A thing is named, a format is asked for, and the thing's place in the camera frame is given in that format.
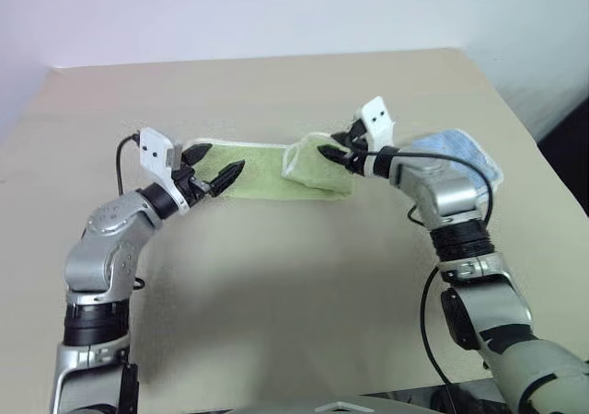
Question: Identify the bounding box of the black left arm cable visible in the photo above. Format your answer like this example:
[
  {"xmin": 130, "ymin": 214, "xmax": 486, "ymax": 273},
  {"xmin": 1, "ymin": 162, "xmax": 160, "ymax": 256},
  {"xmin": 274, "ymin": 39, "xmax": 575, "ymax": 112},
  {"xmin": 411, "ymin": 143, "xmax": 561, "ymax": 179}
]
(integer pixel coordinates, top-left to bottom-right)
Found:
[{"xmin": 114, "ymin": 132, "xmax": 147, "ymax": 292}]

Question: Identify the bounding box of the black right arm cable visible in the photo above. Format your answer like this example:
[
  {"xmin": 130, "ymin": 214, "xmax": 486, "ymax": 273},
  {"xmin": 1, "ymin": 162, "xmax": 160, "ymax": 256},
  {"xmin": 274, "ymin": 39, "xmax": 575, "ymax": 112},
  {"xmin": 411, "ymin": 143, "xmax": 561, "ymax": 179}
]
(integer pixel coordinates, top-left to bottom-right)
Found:
[{"xmin": 365, "ymin": 150, "xmax": 496, "ymax": 387}]

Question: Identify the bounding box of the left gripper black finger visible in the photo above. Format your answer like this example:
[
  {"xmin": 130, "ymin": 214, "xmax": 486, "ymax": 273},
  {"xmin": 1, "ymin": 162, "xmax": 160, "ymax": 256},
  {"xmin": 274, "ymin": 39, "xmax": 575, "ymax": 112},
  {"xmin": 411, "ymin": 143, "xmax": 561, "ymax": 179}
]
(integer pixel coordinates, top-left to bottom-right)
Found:
[
  {"xmin": 183, "ymin": 143, "xmax": 214, "ymax": 165},
  {"xmin": 208, "ymin": 159, "xmax": 246, "ymax": 198}
]

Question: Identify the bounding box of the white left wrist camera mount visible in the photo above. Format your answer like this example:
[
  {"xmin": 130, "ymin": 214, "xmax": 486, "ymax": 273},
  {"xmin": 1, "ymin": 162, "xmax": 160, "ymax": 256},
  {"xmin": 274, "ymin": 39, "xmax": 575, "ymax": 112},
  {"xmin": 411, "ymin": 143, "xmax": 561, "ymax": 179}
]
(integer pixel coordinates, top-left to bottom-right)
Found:
[{"xmin": 136, "ymin": 127, "xmax": 191, "ymax": 215}]

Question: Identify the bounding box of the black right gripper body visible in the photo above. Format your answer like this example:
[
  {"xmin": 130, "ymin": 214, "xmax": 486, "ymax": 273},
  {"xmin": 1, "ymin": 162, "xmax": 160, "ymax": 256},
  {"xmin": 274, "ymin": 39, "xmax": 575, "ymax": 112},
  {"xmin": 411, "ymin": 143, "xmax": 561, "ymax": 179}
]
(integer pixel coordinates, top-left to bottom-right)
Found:
[{"xmin": 341, "ymin": 119, "xmax": 370, "ymax": 176}]

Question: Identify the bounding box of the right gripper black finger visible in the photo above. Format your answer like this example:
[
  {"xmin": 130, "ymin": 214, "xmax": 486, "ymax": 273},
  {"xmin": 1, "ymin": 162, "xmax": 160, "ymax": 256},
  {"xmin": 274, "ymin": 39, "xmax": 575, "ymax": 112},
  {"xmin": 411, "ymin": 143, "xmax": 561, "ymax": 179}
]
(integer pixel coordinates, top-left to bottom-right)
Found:
[
  {"xmin": 317, "ymin": 144, "xmax": 352, "ymax": 167},
  {"xmin": 329, "ymin": 123, "xmax": 359, "ymax": 145}
]

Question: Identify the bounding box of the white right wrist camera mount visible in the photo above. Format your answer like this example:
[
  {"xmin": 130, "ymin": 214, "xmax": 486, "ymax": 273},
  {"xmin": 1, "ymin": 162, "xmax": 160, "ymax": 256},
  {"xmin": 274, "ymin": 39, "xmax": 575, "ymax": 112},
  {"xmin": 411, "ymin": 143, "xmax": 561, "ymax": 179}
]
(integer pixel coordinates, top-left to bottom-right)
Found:
[{"xmin": 356, "ymin": 95, "xmax": 398, "ymax": 176}]

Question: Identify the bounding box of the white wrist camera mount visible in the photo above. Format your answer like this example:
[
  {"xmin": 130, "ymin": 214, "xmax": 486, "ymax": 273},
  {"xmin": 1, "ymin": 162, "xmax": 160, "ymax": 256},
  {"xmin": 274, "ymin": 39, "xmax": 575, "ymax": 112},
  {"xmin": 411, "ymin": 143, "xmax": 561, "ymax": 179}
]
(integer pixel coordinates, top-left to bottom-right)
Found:
[
  {"xmin": 356, "ymin": 95, "xmax": 398, "ymax": 176},
  {"xmin": 136, "ymin": 127, "xmax": 191, "ymax": 215}
]

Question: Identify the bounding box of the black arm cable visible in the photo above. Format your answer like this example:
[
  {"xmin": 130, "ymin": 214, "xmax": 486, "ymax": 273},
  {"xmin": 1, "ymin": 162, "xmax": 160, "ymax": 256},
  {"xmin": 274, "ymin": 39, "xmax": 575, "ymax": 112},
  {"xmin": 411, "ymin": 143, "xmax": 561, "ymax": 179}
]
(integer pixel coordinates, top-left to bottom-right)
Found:
[
  {"xmin": 114, "ymin": 132, "xmax": 147, "ymax": 292},
  {"xmin": 365, "ymin": 150, "xmax": 496, "ymax": 387}
]

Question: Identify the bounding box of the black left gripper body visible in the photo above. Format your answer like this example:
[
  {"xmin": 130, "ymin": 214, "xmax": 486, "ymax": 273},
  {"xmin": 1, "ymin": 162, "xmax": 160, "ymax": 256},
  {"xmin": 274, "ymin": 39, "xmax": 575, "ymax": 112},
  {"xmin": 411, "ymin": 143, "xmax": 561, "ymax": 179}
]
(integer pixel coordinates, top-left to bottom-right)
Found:
[{"xmin": 172, "ymin": 151, "xmax": 217, "ymax": 206}]

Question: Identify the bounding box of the green towel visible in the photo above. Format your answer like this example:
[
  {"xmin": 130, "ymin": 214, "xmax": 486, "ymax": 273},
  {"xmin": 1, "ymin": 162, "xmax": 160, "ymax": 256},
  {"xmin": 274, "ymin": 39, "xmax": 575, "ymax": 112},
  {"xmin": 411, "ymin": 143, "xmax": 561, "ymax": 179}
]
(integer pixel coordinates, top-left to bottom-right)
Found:
[{"xmin": 182, "ymin": 131, "xmax": 356, "ymax": 202}]

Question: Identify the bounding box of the folded blue towel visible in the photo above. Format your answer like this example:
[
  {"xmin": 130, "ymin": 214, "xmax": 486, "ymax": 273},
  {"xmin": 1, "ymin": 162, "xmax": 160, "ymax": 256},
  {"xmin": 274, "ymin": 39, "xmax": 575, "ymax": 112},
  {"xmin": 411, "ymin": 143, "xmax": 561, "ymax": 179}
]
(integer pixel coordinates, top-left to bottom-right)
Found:
[{"xmin": 410, "ymin": 128, "xmax": 504, "ymax": 211}]

